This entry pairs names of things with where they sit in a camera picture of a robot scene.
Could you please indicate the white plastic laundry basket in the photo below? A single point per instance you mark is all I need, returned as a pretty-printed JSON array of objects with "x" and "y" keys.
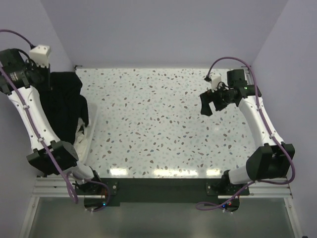
[{"x": 93, "y": 116}]

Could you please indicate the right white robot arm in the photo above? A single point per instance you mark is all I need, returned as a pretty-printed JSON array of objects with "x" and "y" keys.
[{"x": 272, "y": 158}]

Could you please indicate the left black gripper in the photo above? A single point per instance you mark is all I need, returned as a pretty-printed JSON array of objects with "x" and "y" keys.
[{"x": 47, "y": 72}]

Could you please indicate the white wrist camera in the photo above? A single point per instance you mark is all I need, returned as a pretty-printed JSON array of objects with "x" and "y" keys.
[
  {"x": 40, "y": 55},
  {"x": 215, "y": 80}
]

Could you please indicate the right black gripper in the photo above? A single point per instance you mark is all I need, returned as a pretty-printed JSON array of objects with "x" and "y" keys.
[{"x": 207, "y": 97}]

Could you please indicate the white t shirt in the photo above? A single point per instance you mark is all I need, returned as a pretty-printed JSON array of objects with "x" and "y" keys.
[{"x": 82, "y": 140}]

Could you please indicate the black t shirt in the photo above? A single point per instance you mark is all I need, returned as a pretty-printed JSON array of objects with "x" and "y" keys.
[{"x": 64, "y": 105}]

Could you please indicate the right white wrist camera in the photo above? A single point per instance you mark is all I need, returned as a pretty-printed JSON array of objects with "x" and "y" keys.
[{"x": 215, "y": 80}]

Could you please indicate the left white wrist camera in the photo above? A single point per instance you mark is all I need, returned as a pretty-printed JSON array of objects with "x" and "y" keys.
[{"x": 40, "y": 55}]

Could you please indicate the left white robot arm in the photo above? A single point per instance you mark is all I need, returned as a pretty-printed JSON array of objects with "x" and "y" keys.
[{"x": 22, "y": 77}]

